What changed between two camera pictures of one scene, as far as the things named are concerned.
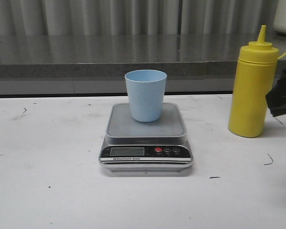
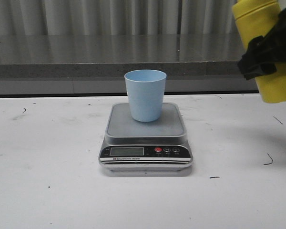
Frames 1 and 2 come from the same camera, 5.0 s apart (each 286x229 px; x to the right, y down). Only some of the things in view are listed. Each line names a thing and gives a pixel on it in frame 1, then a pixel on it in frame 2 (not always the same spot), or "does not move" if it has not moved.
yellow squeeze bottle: (253, 81) to (254, 18)
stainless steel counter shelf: (96, 64) does not move
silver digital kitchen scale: (130, 145) does not move
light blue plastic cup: (146, 88) does not move
